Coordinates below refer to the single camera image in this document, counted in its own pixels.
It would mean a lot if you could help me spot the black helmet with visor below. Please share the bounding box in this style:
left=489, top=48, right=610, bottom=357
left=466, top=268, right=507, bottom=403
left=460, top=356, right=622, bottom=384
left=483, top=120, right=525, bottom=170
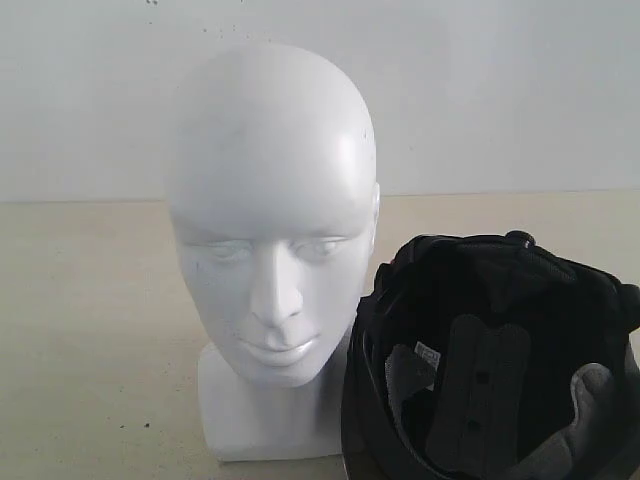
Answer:
left=341, top=230, right=639, bottom=479

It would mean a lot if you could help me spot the white mannequin head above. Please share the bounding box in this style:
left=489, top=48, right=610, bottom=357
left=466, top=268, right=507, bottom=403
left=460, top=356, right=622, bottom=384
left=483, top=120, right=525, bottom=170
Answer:
left=166, top=44, right=380, bottom=462

